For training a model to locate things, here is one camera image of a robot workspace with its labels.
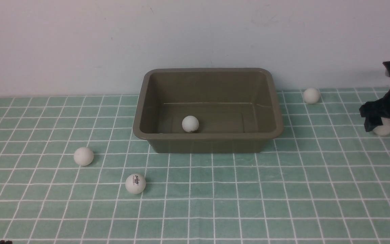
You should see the plain white ball edge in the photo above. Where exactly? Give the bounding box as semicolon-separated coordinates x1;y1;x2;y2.
373;117;390;137

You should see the white ball with red logo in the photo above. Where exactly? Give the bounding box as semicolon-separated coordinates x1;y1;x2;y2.
181;116;199;133

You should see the plain white ping-pong ball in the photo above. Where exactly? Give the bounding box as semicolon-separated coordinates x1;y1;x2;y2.
73;147;94;166

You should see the olive green plastic bin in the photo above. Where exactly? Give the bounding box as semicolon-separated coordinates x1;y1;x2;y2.
133;68;284;154

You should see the small black object at edge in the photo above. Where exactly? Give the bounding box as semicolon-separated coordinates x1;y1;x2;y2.
0;240;13;244

